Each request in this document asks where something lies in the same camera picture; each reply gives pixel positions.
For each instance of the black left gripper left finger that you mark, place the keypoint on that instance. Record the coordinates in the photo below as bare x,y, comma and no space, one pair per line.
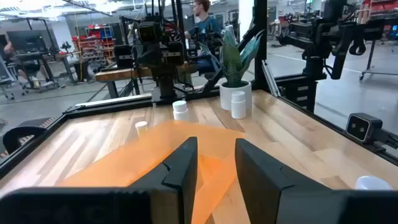
180,168

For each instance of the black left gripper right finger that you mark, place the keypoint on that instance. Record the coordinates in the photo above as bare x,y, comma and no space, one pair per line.
264,186

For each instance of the tall white pill bottle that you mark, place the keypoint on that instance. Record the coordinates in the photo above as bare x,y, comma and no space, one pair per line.
238,105

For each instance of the black neighbouring robot arm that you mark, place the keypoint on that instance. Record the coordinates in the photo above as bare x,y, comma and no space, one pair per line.
323,37

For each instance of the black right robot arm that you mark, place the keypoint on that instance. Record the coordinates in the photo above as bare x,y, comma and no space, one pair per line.
166,87

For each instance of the translucent orange plastic basket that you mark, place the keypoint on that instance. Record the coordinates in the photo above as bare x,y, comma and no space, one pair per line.
140,155

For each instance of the person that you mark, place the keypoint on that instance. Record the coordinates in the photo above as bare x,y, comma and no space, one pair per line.
12,56
203,28

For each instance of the black box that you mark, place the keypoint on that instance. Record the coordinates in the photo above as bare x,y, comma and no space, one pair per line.
123,56

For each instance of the wooden workbench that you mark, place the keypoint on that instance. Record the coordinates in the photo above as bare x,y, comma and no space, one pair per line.
121,74

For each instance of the teal green artificial plant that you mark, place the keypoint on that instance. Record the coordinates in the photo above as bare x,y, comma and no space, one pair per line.
231,62

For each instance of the red parts bin shelf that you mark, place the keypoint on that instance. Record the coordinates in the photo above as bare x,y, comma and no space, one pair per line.
96,43

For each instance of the white plant pot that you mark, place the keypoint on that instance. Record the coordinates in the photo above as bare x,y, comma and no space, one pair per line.
226,97

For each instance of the desk with black monitor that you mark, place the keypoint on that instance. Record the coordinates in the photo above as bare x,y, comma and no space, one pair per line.
28,42

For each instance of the black wheeled stand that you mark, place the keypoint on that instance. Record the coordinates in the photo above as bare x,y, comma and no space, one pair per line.
371,59

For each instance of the black aluminium table frame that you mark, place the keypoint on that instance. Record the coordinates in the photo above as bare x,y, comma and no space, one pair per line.
93,110

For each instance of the black table-level camera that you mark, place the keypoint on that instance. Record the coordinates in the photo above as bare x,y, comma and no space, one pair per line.
360,127

